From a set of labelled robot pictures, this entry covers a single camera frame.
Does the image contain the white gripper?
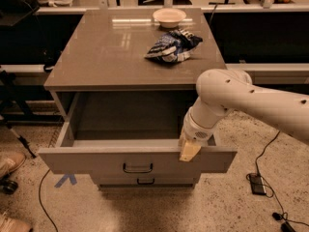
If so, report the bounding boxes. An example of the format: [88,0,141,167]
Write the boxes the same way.
[179,110,218,161]

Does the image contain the grey top drawer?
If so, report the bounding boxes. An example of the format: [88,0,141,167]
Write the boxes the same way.
[39,91,237,178]

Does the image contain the grey drawer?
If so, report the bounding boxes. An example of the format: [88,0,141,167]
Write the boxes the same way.
[39,91,237,178]
[91,173,201,187]

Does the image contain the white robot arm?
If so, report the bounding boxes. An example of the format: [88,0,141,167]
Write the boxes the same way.
[179,69,309,161]

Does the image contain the grey drawer cabinet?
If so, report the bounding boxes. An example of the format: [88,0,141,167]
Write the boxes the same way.
[43,7,228,190]

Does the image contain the grey bottom drawer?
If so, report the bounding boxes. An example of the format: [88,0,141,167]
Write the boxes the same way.
[91,173,201,187]

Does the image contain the black power adapter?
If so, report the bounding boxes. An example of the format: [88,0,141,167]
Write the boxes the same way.
[249,174,267,195]

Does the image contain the blue white chip bag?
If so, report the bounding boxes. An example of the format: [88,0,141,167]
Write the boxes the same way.
[145,29,203,63]

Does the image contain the blue tape cross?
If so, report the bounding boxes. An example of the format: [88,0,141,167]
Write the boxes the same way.
[55,174,77,189]

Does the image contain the white bowl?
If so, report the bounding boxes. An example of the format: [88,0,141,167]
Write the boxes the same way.
[153,8,186,28]

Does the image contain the black tripod leg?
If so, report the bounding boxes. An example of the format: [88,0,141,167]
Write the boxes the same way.
[0,115,36,159]

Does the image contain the tan shoe upper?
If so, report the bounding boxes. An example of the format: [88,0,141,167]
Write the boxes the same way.
[0,152,26,178]

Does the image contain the tan shoe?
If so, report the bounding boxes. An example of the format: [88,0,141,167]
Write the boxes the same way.
[0,213,33,232]
[0,152,26,178]

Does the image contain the black caster wheel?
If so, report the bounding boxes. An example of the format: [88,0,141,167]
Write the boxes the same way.
[0,179,18,194]

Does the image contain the tan shoe lower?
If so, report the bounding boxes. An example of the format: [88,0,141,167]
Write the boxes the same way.
[0,213,33,232]

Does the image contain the black cable right floor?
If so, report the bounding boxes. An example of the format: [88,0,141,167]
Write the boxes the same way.
[246,130,309,232]

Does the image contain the black cable floor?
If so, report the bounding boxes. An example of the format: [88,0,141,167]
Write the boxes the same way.
[38,169,61,232]
[246,130,309,232]

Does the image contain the black cable left floor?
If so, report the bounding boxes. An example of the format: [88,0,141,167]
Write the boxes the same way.
[38,169,61,232]

